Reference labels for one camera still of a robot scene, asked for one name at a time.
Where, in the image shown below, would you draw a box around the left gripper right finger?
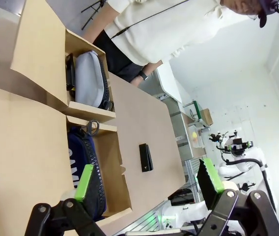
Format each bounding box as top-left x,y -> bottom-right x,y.
196,157 -> 279,236

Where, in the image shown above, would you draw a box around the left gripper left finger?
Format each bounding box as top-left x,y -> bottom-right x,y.
27,164 -> 106,236

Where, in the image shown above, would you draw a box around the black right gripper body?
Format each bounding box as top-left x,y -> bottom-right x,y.
226,137 -> 249,156

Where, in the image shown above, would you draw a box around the navy blue zipper pouch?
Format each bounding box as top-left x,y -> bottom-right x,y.
66,119 -> 109,221

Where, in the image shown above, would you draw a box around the grey zipper pencil pouch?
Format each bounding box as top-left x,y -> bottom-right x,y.
74,50 -> 115,112

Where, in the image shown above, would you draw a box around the slim black stapler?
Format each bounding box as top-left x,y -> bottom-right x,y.
65,54 -> 77,92

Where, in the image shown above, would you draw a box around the person's left forearm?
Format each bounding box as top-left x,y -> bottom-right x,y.
143,60 -> 165,75

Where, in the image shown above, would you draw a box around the large brown cardboard box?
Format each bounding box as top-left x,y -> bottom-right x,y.
0,78 -> 134,223

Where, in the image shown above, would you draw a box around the small brown cardboard box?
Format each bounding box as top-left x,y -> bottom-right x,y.
9,0 -> 117,124

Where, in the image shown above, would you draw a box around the person's left hand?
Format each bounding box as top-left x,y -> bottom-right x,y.
131,74 -> 143,87

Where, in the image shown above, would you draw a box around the small tan carton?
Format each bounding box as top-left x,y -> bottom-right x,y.
199,108 -> 214,126

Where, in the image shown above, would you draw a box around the clear plastic container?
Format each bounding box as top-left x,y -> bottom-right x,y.
188,124 -> 204,148

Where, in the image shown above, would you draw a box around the wide black stapler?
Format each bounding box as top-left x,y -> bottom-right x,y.
139,143 -> 154,174

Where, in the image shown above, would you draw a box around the large white lab table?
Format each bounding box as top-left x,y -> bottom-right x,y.
155,59 -> 195,119

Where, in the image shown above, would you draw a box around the black trousers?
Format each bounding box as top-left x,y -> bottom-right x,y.
92,29 -> 144,83

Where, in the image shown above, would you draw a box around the person in white sweater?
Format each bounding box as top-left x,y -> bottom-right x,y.
104,0 -> 231,67

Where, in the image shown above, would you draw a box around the navy blue cap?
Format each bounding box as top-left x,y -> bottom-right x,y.
258,0 -> 279,29

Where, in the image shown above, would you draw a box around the person's blurred head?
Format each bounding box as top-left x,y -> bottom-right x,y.
219,0 -> 263,20

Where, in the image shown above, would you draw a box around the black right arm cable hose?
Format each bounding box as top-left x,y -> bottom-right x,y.
227,158 -> 278,210

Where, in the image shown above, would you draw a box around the green handled metal frame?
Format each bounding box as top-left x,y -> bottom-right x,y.
182,100 -> 211,129

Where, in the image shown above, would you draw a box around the thin black neck cord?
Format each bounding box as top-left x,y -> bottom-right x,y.
112,0 -> 189,39

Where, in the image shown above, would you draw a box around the black camera tripod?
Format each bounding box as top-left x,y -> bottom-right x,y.
80,0 -> 109,30

